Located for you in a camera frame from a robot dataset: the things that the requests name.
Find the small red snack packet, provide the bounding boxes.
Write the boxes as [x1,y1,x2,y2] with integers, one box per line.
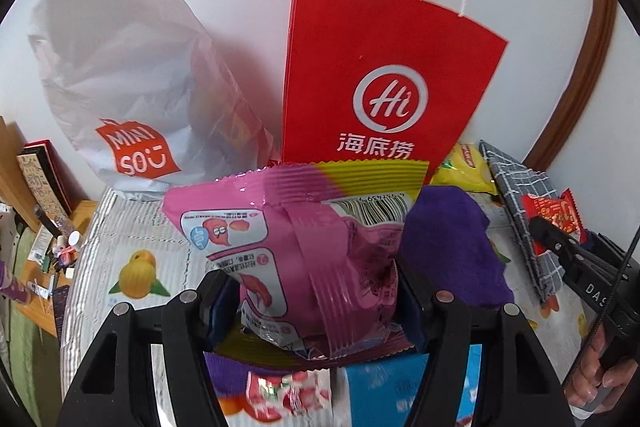
[522,189,587,258]

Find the red white candy bag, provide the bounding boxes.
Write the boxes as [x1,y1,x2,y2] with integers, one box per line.
[243,369,332,423]

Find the pink yellow snack bag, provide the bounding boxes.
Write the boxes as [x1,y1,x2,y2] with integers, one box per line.
[163,160,428,361]

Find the person's right hand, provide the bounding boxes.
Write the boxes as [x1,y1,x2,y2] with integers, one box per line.
[564,325,638,414]

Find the grey plaid pouch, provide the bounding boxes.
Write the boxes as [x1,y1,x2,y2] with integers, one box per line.
[478,140,564,303]

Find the blue tissue pack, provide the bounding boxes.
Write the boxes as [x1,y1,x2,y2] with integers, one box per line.
[346,345,482,426]

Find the fruit print tablecloth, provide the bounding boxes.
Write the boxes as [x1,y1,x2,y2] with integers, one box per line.
[58,189,590,426]

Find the cluttered wooden side shelf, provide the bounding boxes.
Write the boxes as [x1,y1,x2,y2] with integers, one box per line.
[1,120,73,337]

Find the purple towel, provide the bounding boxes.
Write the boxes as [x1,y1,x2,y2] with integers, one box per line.
[203,184,516,398]

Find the yellow chips bag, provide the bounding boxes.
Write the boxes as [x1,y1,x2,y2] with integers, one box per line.
[431,142,498,195]

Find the red patterned box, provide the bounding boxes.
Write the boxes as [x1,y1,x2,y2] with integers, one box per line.
[16,140,72,219]

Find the white Miniso plastic bag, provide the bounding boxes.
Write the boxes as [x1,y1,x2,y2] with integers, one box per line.
[28,0,276,201]

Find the red Haidilao paper bag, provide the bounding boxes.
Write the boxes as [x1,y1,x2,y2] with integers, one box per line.
[282,0,506,175]

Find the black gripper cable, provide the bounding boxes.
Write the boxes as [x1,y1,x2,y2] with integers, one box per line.
[561,225,640,390]

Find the brown wooden door frame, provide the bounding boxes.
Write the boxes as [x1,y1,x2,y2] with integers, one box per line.
[524,0,617,170]

